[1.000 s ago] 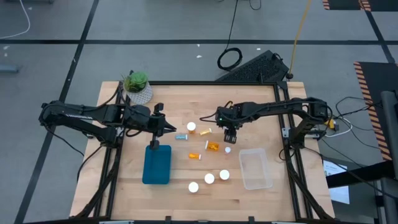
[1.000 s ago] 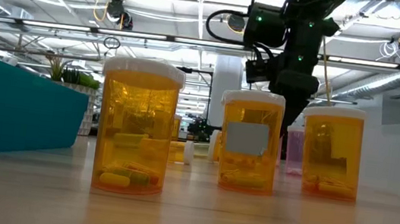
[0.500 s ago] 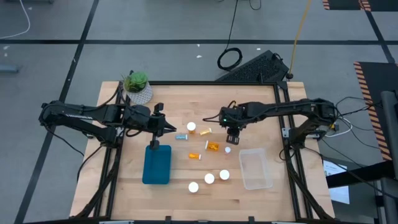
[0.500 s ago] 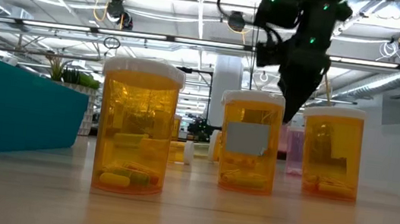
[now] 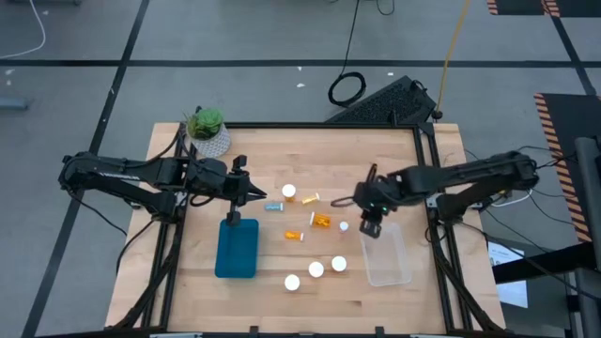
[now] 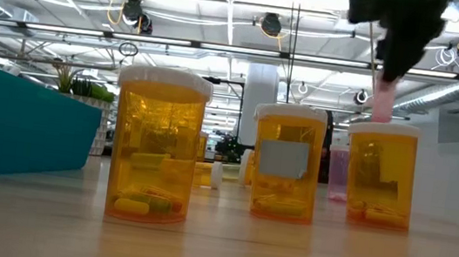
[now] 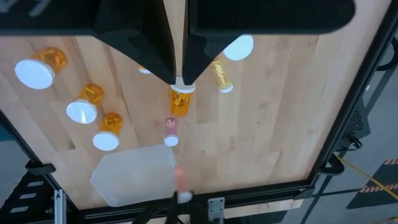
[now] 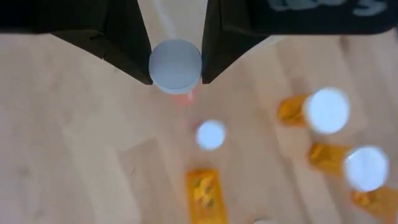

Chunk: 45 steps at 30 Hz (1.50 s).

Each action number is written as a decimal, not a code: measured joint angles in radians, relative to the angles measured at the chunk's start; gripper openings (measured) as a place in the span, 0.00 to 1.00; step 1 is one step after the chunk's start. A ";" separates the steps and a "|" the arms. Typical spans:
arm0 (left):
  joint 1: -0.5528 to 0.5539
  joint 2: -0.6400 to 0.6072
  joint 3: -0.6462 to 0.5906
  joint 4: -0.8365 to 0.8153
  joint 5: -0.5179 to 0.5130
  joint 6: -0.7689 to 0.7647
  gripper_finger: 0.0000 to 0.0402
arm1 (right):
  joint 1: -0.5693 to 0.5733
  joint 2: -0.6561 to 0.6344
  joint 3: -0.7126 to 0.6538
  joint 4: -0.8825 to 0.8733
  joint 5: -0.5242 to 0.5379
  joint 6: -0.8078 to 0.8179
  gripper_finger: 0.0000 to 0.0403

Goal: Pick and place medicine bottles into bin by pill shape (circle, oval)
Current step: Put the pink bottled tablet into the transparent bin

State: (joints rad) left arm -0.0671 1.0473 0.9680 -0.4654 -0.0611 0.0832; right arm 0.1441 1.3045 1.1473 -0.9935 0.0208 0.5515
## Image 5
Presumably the clear plastic bin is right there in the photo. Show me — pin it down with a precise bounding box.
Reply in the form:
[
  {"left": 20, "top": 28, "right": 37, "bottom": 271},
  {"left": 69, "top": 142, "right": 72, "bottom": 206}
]
[{"left": 359, "top": 221, "right": 413, "bottom": 288}]

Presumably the white paper sheet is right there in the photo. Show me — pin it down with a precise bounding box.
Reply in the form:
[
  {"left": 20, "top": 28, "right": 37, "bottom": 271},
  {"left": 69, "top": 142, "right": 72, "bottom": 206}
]
[{"left": 487, "top": 241, "right": 530, "bottom": 310}]

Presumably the grey floor block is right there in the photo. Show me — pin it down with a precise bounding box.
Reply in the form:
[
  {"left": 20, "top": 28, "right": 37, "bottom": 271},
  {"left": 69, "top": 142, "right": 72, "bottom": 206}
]
[{"left": 0, "top": 97, "right": 29, "bottom": 112}]

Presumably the medium amber bottle white cap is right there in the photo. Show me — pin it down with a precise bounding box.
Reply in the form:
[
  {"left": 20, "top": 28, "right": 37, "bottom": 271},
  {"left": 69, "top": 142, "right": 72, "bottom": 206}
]
[{"left": 308, "top": 211, "right": 332, "bottom": 230}]

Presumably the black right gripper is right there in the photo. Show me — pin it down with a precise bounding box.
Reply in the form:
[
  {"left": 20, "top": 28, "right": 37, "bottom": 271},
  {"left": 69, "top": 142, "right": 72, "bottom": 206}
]
[{"left": 352, "top": 162, "right": 401, "bottom": 238}]

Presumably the grey metal post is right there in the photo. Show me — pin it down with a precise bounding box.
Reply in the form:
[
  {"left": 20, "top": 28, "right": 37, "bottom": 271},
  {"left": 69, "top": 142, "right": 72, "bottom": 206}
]
[{"left": 574, "top": 136, "right": 601, "bottom": 338}]

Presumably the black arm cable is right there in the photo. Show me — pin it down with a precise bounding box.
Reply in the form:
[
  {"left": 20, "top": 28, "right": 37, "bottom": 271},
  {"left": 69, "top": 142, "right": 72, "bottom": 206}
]
[
  {"left": 187, "top": 192, "right": 217, "bottom": 208},
  {"left": 330, "top": 195, "right": 361, "bottom": 209}
]

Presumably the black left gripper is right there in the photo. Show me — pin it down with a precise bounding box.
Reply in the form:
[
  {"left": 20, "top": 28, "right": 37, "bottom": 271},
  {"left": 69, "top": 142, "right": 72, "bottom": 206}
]
[{"left": 219, "top": 154, "right": 253, "bottom": 227}]

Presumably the black coiled cable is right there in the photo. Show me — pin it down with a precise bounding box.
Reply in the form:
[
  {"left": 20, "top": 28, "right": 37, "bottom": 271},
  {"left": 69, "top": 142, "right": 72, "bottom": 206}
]
[{"left": 327, "top": 0, "right": 368, "bottom": 109}]

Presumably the yellow hanging cable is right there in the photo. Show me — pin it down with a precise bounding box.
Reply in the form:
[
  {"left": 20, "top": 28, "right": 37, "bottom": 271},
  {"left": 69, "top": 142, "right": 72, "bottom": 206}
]
[{"left": 434, "top": 0, "right": 472, "bottom": 118}]

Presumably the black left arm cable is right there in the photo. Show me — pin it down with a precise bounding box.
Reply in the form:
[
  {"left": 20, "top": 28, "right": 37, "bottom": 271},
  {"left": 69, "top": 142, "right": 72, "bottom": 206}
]
[{"left": 187, "top": 192, "right": 217, "bottom": 208}]

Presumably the blue plastic bin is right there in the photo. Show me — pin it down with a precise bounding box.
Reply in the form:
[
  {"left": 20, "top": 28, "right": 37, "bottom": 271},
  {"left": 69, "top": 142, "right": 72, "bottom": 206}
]
[{"left": 214, "top": 218, "right": 260, "bottom": 280}]

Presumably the black mat orange striped edge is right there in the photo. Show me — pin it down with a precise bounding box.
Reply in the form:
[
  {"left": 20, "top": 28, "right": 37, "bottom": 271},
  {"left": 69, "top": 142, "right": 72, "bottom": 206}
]
[
  {"left": 542, "top": 0, "right": 601, "bottom": 19},
  {"left": 533, "top": 92, "right": 601, "bottom": 244},
  {"left": 486, "top": 0, "right": 548, "bottom": 17}
]

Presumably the white floor cable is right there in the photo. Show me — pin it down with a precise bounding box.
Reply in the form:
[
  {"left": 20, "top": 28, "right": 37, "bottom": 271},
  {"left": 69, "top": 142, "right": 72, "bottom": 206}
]
[{"left": 0, "top": 0, "right": 47, "bottom": 61}]

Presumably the succulent in white pot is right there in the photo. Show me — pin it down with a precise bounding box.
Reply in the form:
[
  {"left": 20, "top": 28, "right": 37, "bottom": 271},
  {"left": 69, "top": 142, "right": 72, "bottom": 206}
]
[{"left": 183, "top": 106, "right": 233, "bottom": 160}]

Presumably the black floor beam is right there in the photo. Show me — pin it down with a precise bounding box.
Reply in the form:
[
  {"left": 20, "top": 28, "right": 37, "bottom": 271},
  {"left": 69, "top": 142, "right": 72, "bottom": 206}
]
[{"left": 491, "top": 241, "right": 586, "bottom": 285}]

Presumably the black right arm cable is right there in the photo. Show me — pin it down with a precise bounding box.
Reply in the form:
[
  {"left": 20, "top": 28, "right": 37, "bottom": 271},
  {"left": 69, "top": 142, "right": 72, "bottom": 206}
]
[{"left": 330, "top": 195, "right": 361, "bottom": 209}]

